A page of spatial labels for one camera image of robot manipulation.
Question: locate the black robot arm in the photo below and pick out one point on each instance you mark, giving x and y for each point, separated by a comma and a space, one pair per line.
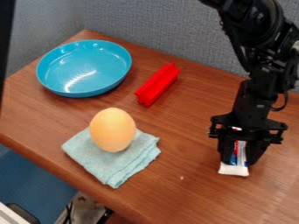
265, 40

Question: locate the orange egg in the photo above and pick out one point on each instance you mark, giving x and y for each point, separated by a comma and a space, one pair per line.
113, 129

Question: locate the blue plastic plate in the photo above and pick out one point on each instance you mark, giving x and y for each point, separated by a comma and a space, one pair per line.
85, 68

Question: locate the red plastic block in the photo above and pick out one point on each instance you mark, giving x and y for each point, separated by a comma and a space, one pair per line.
158, 84

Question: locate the light blue folded cloth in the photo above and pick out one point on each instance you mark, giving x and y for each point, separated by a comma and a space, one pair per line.
113, 167

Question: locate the white object bottom left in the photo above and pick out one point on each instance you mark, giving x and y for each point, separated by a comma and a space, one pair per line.
13, 214

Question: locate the white toothpaste tube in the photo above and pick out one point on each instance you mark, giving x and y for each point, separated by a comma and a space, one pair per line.
237, 167

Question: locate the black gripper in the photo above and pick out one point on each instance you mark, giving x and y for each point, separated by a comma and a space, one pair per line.
248, 124

